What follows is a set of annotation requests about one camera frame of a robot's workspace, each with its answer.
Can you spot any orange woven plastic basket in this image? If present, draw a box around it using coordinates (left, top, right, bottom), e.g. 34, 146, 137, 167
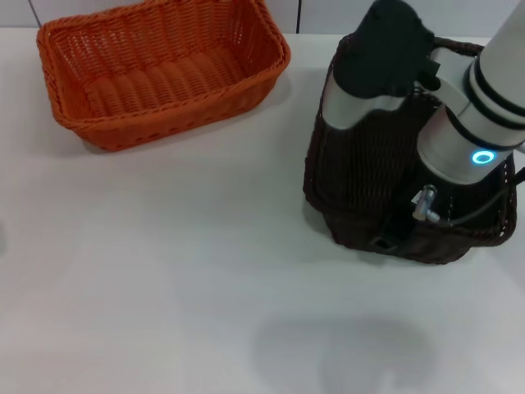
35, 0, 292, 153

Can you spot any thin black cable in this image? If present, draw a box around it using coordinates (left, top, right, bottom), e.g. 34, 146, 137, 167
434, 166, 525, 227

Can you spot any dark brown woven basket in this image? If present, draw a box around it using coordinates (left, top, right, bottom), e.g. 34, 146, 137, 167
302, 33, 518, 264

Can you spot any silver angled cable connector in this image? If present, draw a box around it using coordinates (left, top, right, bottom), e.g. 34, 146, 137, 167
411, 184, 440, 222

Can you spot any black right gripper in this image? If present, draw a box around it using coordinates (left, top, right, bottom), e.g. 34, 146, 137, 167
370, 165, 457, 253

